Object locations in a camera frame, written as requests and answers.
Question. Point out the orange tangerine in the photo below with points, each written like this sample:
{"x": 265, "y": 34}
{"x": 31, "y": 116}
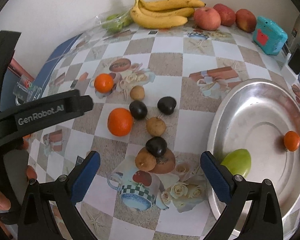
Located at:
{"x": 103, "y": 83}
{"x": 120, "y": 122}
{"x": 291, "y": 141}

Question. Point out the person's left hand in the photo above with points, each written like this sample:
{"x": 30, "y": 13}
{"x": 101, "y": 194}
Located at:
{"x": 0, "y": 200}

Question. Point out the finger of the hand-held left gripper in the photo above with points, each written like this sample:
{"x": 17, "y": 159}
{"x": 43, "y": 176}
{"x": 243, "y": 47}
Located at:
{"x": 78, "y": 103}

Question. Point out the yellow banana bunch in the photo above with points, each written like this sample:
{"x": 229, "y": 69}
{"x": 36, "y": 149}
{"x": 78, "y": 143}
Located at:
{"x": 155, "y": 20}

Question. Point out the bag of green fruit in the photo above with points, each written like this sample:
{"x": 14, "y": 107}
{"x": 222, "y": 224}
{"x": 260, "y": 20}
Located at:
{"x": 113, "y": 25}

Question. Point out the checkered printed tablecloth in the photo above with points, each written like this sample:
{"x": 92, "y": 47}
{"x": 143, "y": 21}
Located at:
{"x": 165, "y": 45}

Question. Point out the red apple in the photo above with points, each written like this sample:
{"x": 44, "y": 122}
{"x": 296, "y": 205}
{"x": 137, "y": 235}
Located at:
{"x": 245, "y": 20}
{"x": 207, "y": 18}
{"x": 226, "y": 13}

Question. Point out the round steel plate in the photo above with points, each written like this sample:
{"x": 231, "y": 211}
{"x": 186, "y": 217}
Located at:
{"x": 255, "y": 120}

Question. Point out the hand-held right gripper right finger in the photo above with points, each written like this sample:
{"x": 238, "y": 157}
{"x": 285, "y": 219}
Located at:
{"x": 215, "y": 177}

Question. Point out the teal tissue pack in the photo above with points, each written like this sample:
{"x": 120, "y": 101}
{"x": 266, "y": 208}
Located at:
{"x": 272, "y": 35}

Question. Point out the dark purple plum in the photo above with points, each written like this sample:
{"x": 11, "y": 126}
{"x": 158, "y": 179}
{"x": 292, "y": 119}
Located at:
{"x": 138, "y": 110}
{"x": 156, "y": 146}
{"x": 166, "y": 105}

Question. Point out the clear plastic box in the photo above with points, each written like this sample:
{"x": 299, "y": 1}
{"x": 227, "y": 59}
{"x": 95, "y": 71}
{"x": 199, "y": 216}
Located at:
{"x": 27, "y": 92}

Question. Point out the brown longan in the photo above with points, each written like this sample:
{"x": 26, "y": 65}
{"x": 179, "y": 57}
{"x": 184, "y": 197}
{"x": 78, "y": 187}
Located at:
{"x": 144, "y": 162}
{"x": 137, "y": 93}
{"x": 156, "y": 127}

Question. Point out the black power adapter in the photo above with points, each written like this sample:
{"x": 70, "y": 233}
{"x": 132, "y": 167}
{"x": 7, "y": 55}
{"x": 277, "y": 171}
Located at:
{"x": 298, "y": 58}

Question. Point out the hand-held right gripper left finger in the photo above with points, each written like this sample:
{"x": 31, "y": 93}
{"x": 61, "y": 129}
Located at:
{"x": 86, "y": 177}

